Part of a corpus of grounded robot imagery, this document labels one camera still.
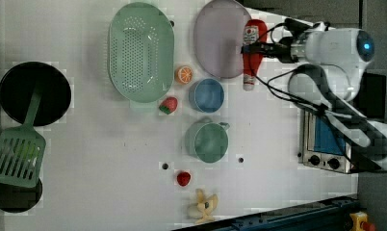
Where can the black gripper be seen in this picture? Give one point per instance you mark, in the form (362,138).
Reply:
(280,50)

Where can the red plush ketchup bottle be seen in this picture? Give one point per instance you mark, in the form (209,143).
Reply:
(255,31)

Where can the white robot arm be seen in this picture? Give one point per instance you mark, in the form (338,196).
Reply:
(330,65)

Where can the lilac round plate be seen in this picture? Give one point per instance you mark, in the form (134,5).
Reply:
(218,37)

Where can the blue bowl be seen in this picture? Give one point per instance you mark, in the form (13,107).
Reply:
(206,95)

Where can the toy orange half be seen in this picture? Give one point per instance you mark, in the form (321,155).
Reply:
(183,74)

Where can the toy strawberry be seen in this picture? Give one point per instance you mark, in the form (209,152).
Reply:
(169,105)

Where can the silver toaster oven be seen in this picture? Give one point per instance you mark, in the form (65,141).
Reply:
(323,149)

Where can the green oval colander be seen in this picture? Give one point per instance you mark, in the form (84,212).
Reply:
(141,52)

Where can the small red toy fruit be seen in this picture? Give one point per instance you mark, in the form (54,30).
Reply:
(183,178)

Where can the toy peeled banana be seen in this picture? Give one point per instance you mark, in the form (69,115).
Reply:
(202,210)

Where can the yellow red clamp object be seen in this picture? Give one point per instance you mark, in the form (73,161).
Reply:
(360,222)

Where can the black frying pan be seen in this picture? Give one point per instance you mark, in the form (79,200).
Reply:
(18,84)

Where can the green slotted spatula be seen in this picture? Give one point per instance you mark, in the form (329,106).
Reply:
(21,151)

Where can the black round base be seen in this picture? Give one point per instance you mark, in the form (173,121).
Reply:
(15,199)

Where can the green cup with handle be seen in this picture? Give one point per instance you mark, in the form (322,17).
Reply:
(207,140)

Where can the blue metal frame rail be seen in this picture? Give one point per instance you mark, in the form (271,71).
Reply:
(325,215)

